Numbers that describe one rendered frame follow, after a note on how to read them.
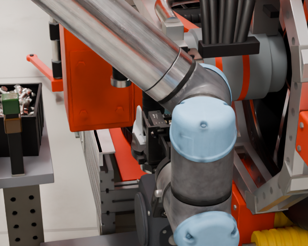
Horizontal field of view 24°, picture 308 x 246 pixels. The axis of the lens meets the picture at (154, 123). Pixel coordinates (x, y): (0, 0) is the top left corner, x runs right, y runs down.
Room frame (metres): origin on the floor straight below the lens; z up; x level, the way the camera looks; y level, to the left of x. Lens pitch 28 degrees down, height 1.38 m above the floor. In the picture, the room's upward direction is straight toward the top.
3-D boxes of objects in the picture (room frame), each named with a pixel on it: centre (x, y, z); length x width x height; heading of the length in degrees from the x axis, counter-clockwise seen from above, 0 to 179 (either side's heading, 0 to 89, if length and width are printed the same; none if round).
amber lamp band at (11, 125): (1.47, 0.33, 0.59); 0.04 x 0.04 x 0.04; 11
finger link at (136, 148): (0.94, 0.01, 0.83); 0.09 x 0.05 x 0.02; 20
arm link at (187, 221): (0.73, -0.06, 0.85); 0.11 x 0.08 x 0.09; 11
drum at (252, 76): (1.22, -0.13, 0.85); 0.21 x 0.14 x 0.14; 101
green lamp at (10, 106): (1.47, 0.33, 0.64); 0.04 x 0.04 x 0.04; 11
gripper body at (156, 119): (0.88, -0.03, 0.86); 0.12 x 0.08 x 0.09; 11
